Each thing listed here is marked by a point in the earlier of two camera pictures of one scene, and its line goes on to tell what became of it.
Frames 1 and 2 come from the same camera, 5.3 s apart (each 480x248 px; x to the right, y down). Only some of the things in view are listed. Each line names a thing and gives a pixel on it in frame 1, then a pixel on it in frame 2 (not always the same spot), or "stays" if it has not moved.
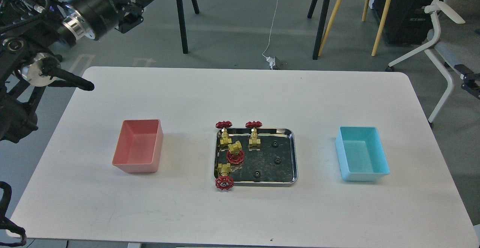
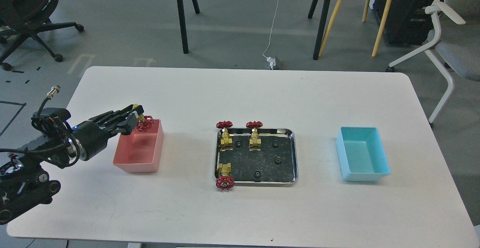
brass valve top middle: [254, 143] stays
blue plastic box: [362, 154] stays
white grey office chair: [456, 49] stays
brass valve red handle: [235, 155] to [144, 126]
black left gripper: [133, 11] to [90, 138]
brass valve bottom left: [225, 182] stays
